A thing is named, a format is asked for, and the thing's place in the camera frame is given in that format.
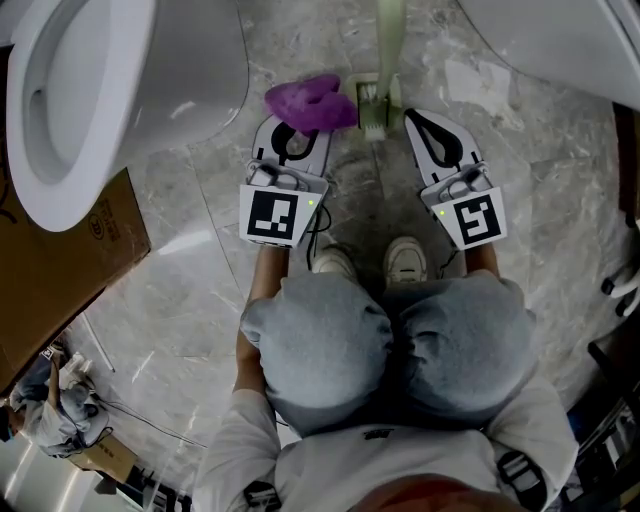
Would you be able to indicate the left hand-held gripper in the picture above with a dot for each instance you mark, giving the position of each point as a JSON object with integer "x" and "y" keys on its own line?
{"x": 270, "y": 215}

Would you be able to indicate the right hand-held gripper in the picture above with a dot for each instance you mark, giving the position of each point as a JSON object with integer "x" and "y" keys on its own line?
{"x": 475, "y": 220}

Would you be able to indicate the purple cloth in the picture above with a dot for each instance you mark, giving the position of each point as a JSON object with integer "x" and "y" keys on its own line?
{"x": 320, "y": 112}

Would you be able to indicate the pale green toilet brush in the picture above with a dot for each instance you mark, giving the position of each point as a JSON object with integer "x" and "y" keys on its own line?
{"x": 389, "y": 45}

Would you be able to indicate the person's right forearm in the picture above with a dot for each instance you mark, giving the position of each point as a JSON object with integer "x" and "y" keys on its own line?
{"x": 482, "y": 262}

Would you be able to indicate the person's left forearm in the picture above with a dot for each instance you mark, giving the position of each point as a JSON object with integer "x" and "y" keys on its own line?
{"x": 267, "y": 275}

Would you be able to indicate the white toilet with open lid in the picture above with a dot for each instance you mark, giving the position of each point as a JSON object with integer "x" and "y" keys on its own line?
{"x": 190, "y": 75}

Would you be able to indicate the white smart toilet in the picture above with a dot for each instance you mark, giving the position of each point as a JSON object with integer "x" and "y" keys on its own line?
{"x": 565, "y": 40}

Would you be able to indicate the person's right white shoe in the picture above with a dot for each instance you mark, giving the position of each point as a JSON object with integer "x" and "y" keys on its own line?
{"x": 405, "y": 260}

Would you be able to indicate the person's white shoe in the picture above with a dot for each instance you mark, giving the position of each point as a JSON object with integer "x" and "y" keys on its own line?
{"x": 332, "y": 262}
{"x": 405, "y": 260}

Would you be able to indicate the person's left white shoe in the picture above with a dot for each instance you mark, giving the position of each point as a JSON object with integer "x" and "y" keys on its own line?
{"x": 332, "y": 262}

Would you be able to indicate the white grey office chair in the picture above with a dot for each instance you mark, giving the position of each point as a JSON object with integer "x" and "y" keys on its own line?
{"x": 627, "y": 287}

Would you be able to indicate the large cardboard box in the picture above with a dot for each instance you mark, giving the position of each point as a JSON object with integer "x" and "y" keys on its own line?
{"x": 60, "y": 290}

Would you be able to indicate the person's white shirt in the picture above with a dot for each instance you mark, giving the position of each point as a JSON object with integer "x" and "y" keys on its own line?
{"x": 400, "y": 460}

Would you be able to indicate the dark cabinet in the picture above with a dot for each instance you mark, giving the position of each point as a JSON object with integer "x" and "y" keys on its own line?
{"x": 610, "y": 425}

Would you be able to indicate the small cardboard box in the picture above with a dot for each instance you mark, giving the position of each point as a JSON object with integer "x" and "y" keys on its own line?
{"x": 112, "y": 457}

